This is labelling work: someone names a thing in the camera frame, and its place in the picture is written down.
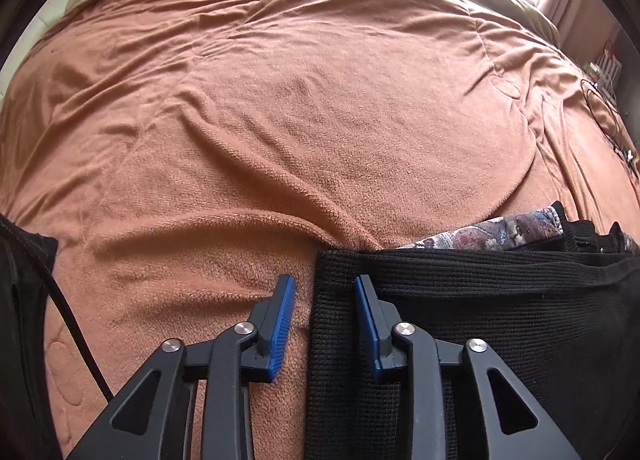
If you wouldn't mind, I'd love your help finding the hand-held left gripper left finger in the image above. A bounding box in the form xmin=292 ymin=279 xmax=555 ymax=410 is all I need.
xmin=65 ymin=274 xmax=297 ymax=460

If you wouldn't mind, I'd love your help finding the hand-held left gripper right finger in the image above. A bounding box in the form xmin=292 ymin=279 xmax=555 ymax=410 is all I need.
xmin=353 ymin=276 xmax=583 ymax=460

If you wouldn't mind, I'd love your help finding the black knit shirt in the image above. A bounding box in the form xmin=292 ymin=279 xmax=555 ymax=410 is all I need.
xmin=302 ymin=200 xmax=640 ymax=460

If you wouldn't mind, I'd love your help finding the orange-brown blanket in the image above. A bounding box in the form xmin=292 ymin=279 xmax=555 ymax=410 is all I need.
xmin=0 ymin=0 xmax=640 ymax=460

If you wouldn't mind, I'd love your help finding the dark cloth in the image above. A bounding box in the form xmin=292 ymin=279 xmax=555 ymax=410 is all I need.
xmin=0 ymin=212 xmax=61 ymax=460

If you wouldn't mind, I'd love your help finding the cluttered bedside shelf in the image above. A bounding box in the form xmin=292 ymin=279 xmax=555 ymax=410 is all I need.
xmin=587 ymin=37 xmax=633 ymax=96

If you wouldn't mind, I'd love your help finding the pink curtain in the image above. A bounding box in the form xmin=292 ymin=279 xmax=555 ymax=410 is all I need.
xmin=537 ymin=0 xmax=627 ymax=52

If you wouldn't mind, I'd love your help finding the thick black cable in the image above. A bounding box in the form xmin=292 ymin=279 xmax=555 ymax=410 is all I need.
xmin=0 ymin=217 xmax=115 ymax=403

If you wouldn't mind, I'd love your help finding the thin black cable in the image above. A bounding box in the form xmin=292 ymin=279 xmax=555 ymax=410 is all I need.
xmin=580 ymin=77 xmax=640 ymax=167

